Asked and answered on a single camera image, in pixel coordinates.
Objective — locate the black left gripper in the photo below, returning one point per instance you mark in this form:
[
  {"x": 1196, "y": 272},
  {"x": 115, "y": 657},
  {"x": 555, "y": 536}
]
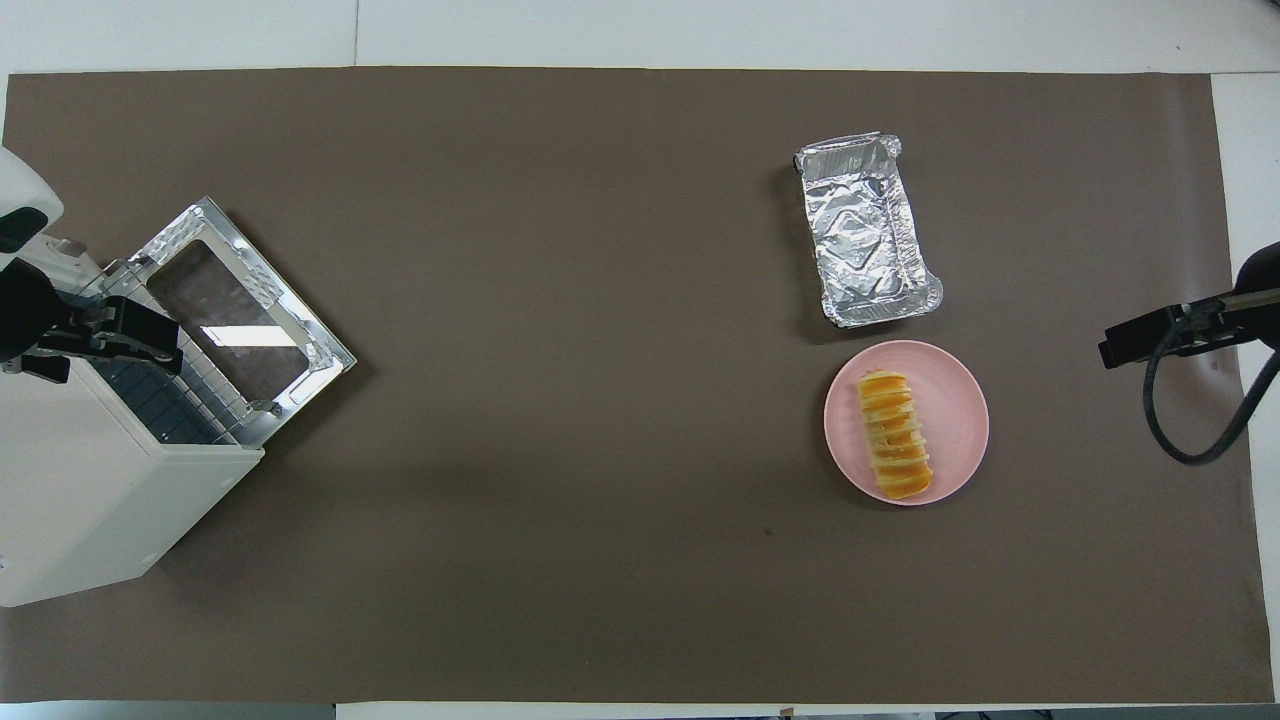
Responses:
[{"x": 90, "y": 335}]

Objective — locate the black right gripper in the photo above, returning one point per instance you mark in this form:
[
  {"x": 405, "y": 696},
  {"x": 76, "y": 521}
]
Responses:
[{"x": 1200, "y": 325}]

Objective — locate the orange striped bread loaf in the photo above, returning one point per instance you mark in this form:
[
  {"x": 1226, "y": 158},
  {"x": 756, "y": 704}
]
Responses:
[{"x": 895, "y": 435}]

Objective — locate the aluminium foil tray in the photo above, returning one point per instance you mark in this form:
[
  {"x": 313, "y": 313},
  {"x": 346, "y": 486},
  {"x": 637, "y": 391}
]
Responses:
[{"x": 865, "y": 235}]

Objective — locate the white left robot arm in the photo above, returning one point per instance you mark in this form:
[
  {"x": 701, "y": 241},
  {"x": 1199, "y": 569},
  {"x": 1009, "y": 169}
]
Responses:
[{"x": 25, "y": 200}]

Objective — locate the metal oven rack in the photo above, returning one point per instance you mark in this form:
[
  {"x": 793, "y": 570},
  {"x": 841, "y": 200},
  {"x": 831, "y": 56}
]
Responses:
[{"x": 170, "y": 410}]

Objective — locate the glass oven door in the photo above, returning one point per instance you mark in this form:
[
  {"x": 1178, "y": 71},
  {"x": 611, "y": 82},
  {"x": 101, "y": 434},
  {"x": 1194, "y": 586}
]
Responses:
[{"x": 230, "y": 310}]

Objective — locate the cream toaster oven body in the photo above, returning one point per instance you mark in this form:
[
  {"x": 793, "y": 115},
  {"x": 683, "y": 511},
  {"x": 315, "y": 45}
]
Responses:
[{"x": 90, "y": 500}]

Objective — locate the pink round plate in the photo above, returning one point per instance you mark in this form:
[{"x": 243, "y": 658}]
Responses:
[{"x": 955, "y": 410}]

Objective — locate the brown table mat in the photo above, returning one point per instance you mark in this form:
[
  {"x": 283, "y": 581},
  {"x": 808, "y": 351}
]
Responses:
[{"x": 600, "y": 400}]

